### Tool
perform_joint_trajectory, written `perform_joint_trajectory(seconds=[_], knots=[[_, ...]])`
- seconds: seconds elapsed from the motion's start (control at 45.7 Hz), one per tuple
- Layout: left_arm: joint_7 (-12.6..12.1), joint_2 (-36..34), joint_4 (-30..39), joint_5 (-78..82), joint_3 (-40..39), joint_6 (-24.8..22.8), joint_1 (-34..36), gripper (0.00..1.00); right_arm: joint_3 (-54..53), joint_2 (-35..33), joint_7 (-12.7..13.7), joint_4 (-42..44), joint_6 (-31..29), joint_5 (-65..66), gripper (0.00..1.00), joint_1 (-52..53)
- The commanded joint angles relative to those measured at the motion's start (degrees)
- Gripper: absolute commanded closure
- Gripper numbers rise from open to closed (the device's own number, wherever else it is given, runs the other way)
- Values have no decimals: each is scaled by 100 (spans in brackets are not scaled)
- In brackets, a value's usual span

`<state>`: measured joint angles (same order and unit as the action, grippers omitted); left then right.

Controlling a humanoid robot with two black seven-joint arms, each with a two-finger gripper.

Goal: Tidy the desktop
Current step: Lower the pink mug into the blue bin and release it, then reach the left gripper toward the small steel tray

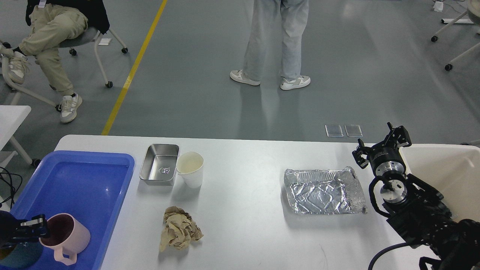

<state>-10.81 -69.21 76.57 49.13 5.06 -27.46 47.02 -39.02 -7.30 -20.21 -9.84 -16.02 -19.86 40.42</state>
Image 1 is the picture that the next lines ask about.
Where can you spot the blue plastic tray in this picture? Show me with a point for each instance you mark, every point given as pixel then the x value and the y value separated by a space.
pixel 91 186

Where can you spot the white side table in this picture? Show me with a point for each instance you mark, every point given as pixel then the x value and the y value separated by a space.
pixel 11 117

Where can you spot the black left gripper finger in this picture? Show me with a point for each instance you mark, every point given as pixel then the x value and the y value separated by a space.
pixel 32 229

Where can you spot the pink plastic mug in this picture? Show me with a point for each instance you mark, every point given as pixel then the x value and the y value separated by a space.
pixel 67 238

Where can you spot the white paper cup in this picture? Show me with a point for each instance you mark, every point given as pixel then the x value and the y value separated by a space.
pixel 190 167

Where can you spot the clear floor plate left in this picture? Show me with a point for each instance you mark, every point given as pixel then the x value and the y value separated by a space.
pixel 334 130

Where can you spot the aluminium foil tray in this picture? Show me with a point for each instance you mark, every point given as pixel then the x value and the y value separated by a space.
pixel 324 192

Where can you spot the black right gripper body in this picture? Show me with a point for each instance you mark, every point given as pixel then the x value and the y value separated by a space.
pixel 386 160

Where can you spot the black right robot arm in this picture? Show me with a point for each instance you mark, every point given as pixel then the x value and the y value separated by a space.
pixel 415 209

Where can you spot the clear floor plate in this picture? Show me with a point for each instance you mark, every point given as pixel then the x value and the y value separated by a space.
pixel 353 130
pixel 334 130

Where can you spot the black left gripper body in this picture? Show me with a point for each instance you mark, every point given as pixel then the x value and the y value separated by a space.
pixel 8 229

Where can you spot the teal mug yellow inside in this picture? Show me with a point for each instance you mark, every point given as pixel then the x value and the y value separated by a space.
pixel 21 256

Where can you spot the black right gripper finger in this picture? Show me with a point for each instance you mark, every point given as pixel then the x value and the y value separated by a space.
pixel 397 137
pixel 362 154

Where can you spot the white plastic bin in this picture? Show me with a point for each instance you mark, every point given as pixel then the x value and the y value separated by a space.
pixel 454 170

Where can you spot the crumpled brown paper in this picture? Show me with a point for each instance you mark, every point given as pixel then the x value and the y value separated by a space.
pixel 180 229

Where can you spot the grey wheeled chair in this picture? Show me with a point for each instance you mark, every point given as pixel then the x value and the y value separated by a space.
pixel 91 35

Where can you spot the seated person khaki trousers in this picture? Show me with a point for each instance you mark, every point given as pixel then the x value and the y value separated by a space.
pixel 52 22

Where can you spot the stainless steel rectangular tin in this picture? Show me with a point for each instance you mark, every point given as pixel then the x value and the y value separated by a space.
pixel 159 165

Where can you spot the clear floor plate right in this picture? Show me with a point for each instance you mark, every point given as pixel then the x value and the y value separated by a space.
pixel 353 130

